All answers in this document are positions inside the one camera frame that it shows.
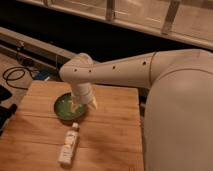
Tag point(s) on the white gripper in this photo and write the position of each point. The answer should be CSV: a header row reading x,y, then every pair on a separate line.
x,y
82,94

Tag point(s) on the white plastic bottle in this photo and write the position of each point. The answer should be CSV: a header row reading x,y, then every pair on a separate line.
x,y
70,144

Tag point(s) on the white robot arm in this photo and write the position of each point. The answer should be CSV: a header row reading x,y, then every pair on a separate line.
x,y
178,122

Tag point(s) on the green ceramic bowl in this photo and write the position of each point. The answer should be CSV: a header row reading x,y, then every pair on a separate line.
x,y
62,108

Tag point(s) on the blue box on floor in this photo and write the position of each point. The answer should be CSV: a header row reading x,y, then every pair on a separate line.
x,y
42,75

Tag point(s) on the grey floor rail beam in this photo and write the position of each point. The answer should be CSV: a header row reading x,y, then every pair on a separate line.
x,y
30,47

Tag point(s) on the metal railing frame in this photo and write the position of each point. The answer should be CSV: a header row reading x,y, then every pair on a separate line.
x,y
187,21

